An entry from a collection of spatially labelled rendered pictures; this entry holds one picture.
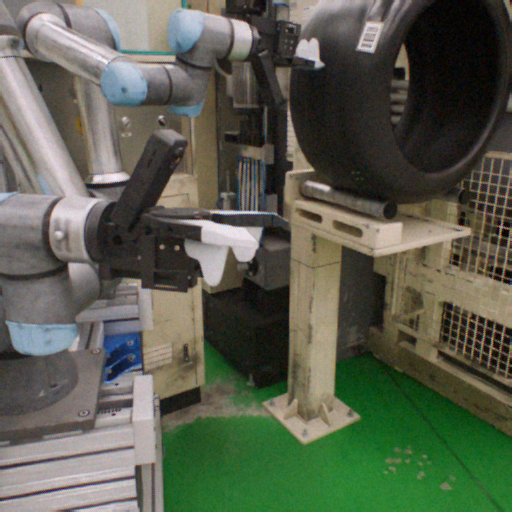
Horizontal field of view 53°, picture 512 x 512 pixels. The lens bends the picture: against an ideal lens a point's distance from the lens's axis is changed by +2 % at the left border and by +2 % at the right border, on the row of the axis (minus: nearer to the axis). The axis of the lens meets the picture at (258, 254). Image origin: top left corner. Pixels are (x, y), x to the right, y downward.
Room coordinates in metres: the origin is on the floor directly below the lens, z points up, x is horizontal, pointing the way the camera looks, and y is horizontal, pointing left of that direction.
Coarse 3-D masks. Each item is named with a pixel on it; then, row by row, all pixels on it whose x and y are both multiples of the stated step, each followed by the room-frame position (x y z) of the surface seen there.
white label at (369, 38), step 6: (366, 24) 1.18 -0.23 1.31; (372, 24) 1.17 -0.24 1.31; (378, 24) 1.17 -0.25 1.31; (366, 30) 1.18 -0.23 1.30; (372, 30) 1.17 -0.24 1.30; (378, 30) 1.16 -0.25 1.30; (366, 36) 1.17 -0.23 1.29; (372, 36) 1.16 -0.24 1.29; (378, 36) 1.16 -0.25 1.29; (360, 42) 1.17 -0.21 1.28; (366, 42) 1.16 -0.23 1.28; (372, 42) 1.16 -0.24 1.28; (360, 48) 1.17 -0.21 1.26; (366, 48) 1.16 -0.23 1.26; (372, 48) 1.15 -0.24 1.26
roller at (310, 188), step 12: (312, 192) 1.45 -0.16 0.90; (324, 192) 1.41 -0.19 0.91; (336, 192) 1.37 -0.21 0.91; (348, 192) 1.34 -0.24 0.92; (348, 204) 1.32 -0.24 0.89; (360, 204) 1.28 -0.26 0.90; (372, 204) 1.25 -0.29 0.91; (384, 204) 1.22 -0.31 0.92; (396, 204) 1.23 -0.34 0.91; (384, 216) 1.22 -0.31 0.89
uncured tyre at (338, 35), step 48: (336, 0) 1.31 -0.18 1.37; (384, 0) 1.20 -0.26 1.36; (432, 0) 1.23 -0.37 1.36; (480, 0) 1.32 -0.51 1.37; (336, 48) 1.22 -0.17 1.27; (384, 48) 1.17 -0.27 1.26; (432, 48) 1.63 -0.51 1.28; (480, 48) 1.52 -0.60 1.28; (288, 96) 1.35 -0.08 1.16; (336, 96) 1.19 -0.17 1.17; (384, 96) 1.17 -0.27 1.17; (432, 96) 1.64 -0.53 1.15; (480, 96) 1.52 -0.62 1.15; (336, 144) 1.22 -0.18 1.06; (384, 144) 1.18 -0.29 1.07; (432, 144) 1.57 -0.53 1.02; (480, 144) 1.36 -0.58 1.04; (384, 192) 1.24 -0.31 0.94; (432, 192) 1.29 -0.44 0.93
